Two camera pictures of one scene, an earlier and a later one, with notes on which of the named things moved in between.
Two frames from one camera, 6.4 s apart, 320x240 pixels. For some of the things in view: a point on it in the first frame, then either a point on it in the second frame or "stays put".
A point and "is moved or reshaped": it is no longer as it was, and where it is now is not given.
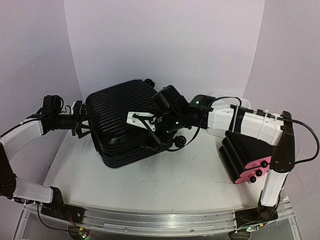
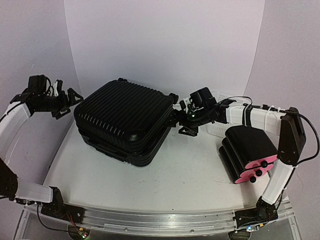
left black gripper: x=78 y=121 -> x=64 y=102
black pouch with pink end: x=252 y=153 stays put
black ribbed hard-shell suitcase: x=118 y=142 is moved or reshaped
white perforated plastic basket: x=219 y=118 stays put
